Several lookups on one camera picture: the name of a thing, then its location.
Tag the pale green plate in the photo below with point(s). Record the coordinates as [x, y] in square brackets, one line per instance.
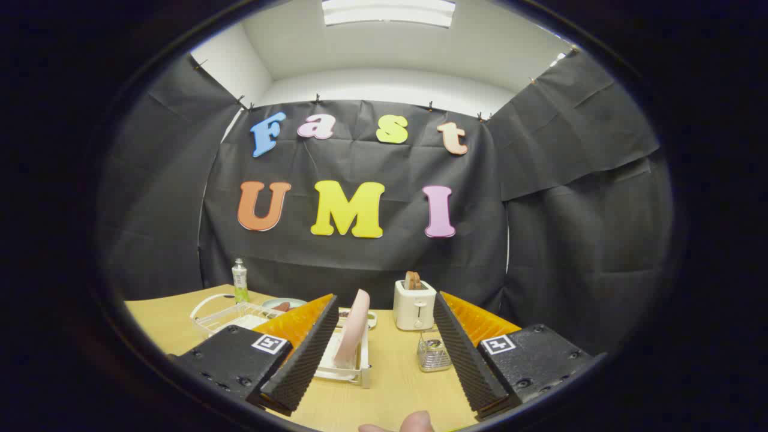
[297, 302]

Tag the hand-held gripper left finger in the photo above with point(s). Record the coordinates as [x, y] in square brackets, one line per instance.
[303, 360]

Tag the clear bottle with green liquid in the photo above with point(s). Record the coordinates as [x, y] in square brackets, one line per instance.
[240, 282]

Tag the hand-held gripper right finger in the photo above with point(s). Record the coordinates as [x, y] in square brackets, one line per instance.
[468, 360]

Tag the white divided sauce tray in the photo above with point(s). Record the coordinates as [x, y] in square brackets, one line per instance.
[372, 319]

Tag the brown sausage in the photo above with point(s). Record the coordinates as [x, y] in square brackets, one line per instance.
[282, 306]

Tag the pink plate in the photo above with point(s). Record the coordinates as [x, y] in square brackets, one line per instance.
[354, 330]

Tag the white toaster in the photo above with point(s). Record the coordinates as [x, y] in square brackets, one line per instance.
[414, 309]

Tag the brown toast slice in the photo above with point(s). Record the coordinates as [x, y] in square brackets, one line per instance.
[413, 280]

